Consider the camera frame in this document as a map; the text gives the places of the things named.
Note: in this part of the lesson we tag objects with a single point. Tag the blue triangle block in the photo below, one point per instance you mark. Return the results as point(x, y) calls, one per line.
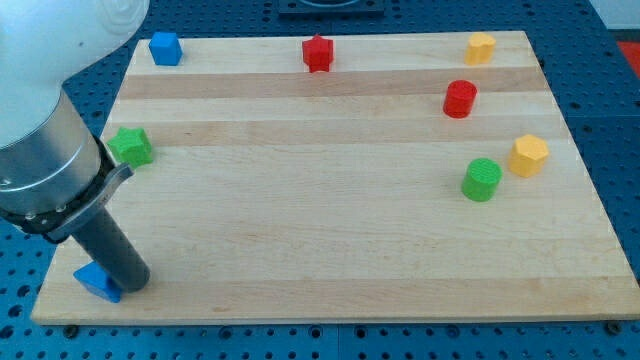
point(96, 281)

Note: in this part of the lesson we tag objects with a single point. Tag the red cylinder block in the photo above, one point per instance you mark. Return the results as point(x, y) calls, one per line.
point(459, 99)

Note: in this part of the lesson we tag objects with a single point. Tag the blue cube block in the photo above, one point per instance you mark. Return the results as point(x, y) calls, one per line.
point(165, 49)

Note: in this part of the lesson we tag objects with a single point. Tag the wooden board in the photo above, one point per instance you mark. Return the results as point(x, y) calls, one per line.
point(277, 195)

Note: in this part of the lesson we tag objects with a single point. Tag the red star block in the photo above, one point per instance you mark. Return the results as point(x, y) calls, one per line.
point(318, 53)

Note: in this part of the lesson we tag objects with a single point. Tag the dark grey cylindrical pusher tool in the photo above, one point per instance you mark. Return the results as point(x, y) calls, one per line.
point(103, 240)

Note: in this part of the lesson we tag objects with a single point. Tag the green cylinder block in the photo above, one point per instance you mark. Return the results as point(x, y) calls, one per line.
point(481, 180)

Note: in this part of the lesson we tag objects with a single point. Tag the yellow hexagon block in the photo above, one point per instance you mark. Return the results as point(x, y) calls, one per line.
point(528, 155)

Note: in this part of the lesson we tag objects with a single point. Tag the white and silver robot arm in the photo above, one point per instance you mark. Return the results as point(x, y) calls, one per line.
point(49, 158)

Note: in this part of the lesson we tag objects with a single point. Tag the yellow heart block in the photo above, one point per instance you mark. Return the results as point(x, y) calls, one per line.
point(480, 49)

